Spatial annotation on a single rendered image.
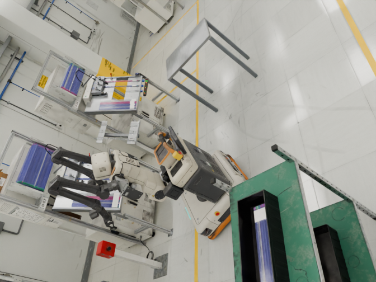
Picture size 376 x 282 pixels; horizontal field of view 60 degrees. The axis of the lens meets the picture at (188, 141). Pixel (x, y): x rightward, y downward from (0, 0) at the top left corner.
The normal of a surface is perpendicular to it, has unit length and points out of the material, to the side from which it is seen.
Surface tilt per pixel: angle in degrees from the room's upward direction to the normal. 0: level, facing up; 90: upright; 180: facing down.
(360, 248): 0
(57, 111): 90
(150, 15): 90
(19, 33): 90
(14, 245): 90
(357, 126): 0
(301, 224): 0
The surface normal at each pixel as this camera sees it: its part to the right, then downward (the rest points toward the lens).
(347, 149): -0.75, -0.43
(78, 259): 0.66, -0.46
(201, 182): 0.29, 0.48
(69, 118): -0.02, 0.78
